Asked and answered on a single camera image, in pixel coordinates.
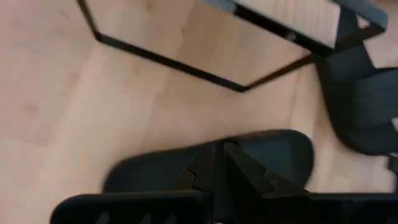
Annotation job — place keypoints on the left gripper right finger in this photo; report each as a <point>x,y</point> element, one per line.
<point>245,177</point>

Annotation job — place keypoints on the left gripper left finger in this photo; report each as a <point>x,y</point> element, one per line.
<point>202,177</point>

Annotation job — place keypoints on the black slide sandal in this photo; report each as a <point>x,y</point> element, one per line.
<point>360,109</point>
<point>280,155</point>

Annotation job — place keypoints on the wooden shelf with black legs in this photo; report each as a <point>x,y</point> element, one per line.
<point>295,18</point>

